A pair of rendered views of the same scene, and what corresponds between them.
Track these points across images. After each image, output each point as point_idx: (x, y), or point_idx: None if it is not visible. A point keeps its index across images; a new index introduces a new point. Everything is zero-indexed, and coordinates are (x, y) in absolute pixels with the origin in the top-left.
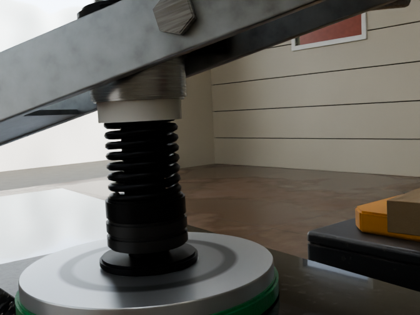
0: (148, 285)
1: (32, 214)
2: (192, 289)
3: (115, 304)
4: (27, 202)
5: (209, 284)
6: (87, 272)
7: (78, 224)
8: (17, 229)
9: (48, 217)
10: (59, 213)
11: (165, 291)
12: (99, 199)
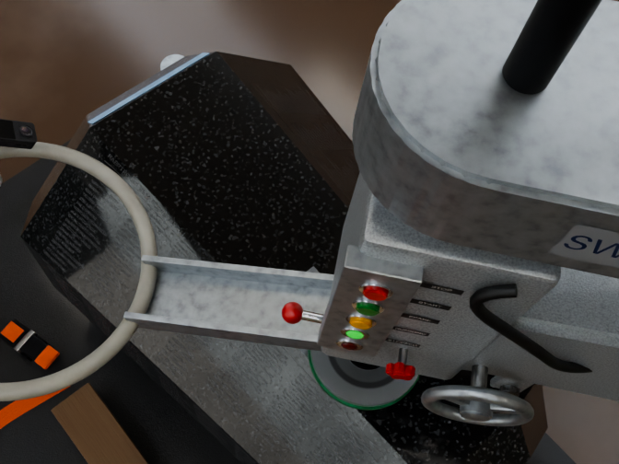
0: (373, 381)
1: (236, 170)
2: (391, 388)
3: (366, 400)
4: (210, 119)
5: (398, 383)
6: (343, 361)
7: (286, 212)
8: (245, 218)
9: (252, 182)
10: (257, 170)
11: (381, 388)
12: (274, 121)
